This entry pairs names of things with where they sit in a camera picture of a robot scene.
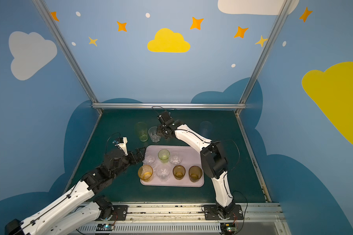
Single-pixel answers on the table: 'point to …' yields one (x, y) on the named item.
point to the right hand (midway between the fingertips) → (162, 130)
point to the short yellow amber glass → (145, 172)
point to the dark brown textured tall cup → (195, 173)
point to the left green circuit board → (105, 227)
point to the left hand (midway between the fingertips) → (143, 149)
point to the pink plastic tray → (174, 166)
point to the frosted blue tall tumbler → (206, 129)
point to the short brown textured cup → (179, 172)
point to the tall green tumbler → (141, 129)
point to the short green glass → (163, 155)
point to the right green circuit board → (228, 228)
